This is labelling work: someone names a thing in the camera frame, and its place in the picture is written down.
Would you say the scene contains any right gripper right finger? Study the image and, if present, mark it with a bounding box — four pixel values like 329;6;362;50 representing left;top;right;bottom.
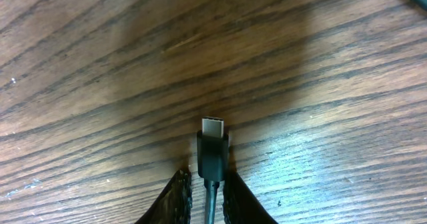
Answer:
223;171;278;224

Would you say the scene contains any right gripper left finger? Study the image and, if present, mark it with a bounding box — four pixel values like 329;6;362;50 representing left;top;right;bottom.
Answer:
135;169;192;224

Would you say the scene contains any black USB-C charging cable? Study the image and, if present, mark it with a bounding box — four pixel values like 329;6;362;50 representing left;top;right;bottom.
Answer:
195;116;230;224

